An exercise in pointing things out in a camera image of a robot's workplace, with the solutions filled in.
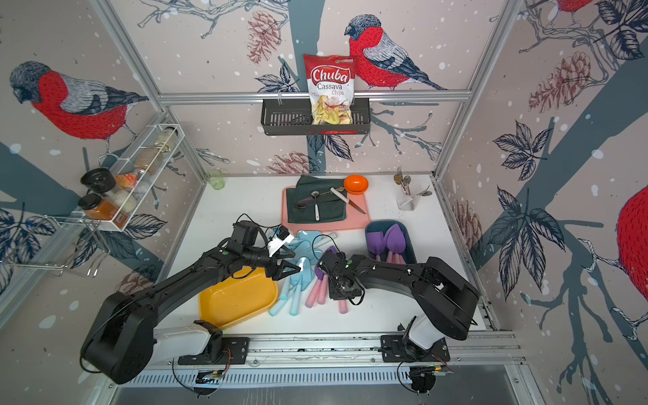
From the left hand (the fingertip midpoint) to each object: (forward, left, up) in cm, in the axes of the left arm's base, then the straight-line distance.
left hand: (298, 257), depth 79 cm
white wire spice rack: (+16, +47, +23) cm, 55 cm away
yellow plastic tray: (-10, +15, -4) cm, 19 cm away
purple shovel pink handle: (+12, -28, -12) cm, 32 cm away
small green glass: (+43, +43, -9) cm, 61 cm away
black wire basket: (+58, +6, +13) cm, 60 cm away
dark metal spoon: (+31, +2, -13) cm, 34 cm away
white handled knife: (+34, -17, -13) cm, 40 cm away
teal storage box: (+18, -31, -10) cm, 38 cm away
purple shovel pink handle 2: (+10, -35, -10) cm, 37 cm away
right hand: (-7, -13, -14) cm, 20 cm away
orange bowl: (+39, -21, -8) cm, 46 cm away
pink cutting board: (+24, -20, -13) cm, 34 cm away
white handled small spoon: (+37, -3, -14) cm, 40 cm away
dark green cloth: (+30, -10, -12) cm, 34 cm away
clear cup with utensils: (+30, -42, -8) cm, 52 cm away
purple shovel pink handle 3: (-1, -7, -12) cm, 14 cm away
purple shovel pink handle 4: (-12, -14, -11) cm, 22 cm away
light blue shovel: (-4, 0, -12) cm, 13 cm away
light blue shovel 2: (-6, +5, -9) cm, 12 cm away
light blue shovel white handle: (+13, -4, -10) cm, 17 cm away
